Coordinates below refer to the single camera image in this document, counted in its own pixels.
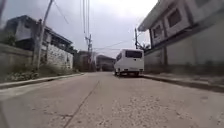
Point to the dark building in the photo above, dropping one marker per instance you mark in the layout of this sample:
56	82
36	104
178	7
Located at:
82	60

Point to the grey concrete wall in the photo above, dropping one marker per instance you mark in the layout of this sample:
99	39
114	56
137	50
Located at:
13	58

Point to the raised concrete kerb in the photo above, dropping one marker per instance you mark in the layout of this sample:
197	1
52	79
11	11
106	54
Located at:
36	80

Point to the dark house with balcony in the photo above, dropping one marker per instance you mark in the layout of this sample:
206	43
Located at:
30	33

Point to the low distant building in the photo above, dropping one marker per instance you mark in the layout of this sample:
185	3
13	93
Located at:
104	63

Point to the concrete sidewalk strip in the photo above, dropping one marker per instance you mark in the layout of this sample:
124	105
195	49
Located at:
190	81

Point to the white van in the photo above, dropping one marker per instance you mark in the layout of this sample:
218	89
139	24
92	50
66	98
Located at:
129	62

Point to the weedy grass verge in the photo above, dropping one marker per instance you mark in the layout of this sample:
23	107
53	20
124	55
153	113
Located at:
30	74

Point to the pale two-storey building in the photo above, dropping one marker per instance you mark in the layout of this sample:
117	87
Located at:
186	36

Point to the grey concrete road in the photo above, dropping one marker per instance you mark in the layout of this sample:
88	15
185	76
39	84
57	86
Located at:
110	100

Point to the leaning utility pole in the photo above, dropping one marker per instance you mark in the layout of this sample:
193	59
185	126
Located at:
42	33

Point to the utility pole with crossarms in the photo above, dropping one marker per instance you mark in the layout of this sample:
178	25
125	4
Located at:
89	50

